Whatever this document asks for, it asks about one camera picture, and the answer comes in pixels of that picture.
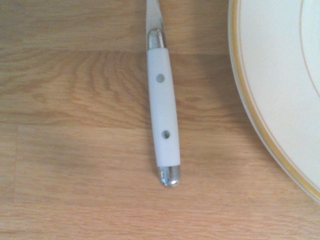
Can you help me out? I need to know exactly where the white plate with gold rim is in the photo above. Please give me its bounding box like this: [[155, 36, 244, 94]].
[[227, 0, 320, 203]]

